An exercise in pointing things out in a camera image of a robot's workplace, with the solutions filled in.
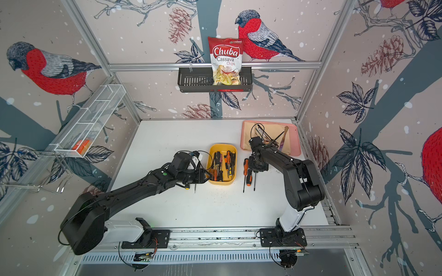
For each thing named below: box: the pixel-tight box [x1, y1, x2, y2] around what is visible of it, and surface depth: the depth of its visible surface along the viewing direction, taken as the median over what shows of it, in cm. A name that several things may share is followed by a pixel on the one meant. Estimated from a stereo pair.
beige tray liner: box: [242, 121, 292, 155], surface depth 115 cm
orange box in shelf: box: [71, 139, 92, 155], surface depth 68 cm
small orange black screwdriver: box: [245, 168, 253, 187], surface depth 92 cm
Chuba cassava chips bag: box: [207, 36, 244, 86], surface depth 85 cm
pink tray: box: [240, 120, 301, 157], surface depth 113 cm
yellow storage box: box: [206, 143, 238, 186], surface depth 99 cm
